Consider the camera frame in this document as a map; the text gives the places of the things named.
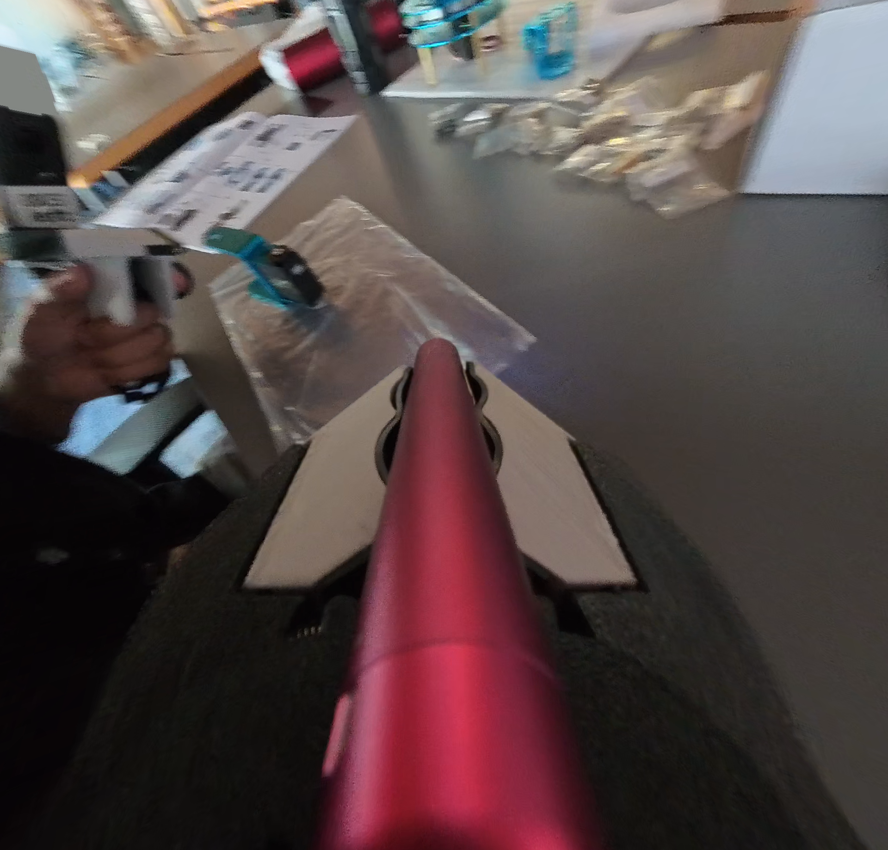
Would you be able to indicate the clear plastic bag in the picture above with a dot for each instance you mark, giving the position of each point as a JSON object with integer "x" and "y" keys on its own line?
{"x": 388, "y": 288}

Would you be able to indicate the small red object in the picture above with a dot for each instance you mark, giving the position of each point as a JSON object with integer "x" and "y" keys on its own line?
{"x": 385, "y": 24}

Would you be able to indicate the blue toy robot arm base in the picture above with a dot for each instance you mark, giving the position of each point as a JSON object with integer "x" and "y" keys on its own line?
{"x": 451, "y": 14}

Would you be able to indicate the person's dark clothing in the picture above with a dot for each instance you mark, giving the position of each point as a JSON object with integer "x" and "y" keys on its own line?
{"x": 69, "y": 586}

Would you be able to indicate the orange and white cardboard box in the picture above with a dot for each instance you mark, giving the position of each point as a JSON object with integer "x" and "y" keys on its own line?
{"x": 818, "y": 115}

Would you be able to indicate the blue metal servo bracket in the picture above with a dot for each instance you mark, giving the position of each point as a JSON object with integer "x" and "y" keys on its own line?
{"x": 236, "y": 239}

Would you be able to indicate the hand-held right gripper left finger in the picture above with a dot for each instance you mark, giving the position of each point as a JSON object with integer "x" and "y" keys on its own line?
{"x": 319, "y": 503}

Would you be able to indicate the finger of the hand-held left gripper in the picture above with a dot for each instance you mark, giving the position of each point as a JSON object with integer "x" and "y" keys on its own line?
{"x": 111, "y": 243}

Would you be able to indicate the white foam sheet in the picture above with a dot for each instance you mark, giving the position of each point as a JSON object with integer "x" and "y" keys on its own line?
{"x": 610, "y": 66}

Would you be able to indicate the black servo motor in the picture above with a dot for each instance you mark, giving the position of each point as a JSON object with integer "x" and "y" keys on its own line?
{"x": 298, "y": 278}

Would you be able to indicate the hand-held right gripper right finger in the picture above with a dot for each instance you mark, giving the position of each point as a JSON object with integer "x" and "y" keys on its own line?
{"x": 555, "y": 503}

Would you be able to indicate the grey desk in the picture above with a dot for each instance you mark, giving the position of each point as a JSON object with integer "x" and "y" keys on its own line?
{"x": 659, "y": 378}

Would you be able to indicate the pile of small screw bags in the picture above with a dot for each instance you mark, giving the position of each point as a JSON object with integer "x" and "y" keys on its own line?
{"x": 624, "y": 142}

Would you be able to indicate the blue perforated metal bracket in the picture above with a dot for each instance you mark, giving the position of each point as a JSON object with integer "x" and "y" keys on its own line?
{"x": 534, "y": 38}

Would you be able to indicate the person's left hand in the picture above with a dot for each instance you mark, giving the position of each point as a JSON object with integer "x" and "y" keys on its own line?
{"x": 76, "y": 350}

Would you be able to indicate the white instruction sheet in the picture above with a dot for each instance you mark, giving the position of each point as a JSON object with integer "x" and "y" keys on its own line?
{"x": 229, "y": 163}

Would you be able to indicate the red electric screwdriver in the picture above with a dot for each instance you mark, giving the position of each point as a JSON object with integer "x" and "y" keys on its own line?
{"x": 458, "y": 586}

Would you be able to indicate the red cylindrical container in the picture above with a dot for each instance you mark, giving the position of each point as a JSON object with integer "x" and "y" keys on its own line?
{"x": 309, "y": 59}

